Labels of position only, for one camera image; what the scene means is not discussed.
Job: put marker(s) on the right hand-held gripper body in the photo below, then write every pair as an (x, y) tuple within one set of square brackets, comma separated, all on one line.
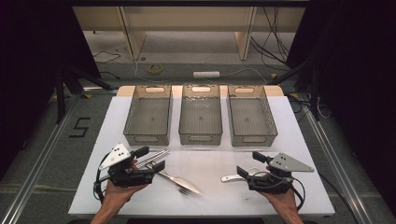
[(285, 163)]

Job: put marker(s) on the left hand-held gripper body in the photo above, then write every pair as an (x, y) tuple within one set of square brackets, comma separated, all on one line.
[(115, 155)]

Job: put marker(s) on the metal chopstick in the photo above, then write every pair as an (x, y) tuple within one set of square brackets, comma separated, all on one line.
[(155, 158), (154, 155)]

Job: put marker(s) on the white ceramic spoon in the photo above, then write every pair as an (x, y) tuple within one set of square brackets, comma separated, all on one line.
[(232, 178)]

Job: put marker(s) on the grey transparent plastic bin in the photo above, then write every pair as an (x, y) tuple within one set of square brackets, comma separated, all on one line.
[(149, 116), (250, 116), (200, 116)]

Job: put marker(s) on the person's right hand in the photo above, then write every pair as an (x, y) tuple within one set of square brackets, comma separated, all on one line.
[(285, 202)]

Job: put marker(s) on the person's left hand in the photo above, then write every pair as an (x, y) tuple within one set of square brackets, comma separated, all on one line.
[(120, 194)]

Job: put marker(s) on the white table mat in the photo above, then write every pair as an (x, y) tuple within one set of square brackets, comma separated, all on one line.
[(218, 161)]

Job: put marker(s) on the black metal stand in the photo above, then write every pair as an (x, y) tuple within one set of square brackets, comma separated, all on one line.
[(314, 93), (60, 93)]

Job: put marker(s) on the yellow tape roll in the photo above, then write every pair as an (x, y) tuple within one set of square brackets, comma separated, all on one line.
[(155, 69)]

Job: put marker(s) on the white power strip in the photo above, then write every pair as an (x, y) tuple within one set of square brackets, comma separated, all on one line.
[(206, 74)]

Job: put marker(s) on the black curtain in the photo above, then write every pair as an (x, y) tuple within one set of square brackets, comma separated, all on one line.
[(28, 62), (358, 77)]

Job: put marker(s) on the light wooden shelf unit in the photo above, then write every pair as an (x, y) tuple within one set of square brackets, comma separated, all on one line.
[(186, 18)]

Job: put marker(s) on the aluminium floor rail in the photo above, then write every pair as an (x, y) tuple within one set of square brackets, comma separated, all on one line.
[(40, 161), (336, 168)]

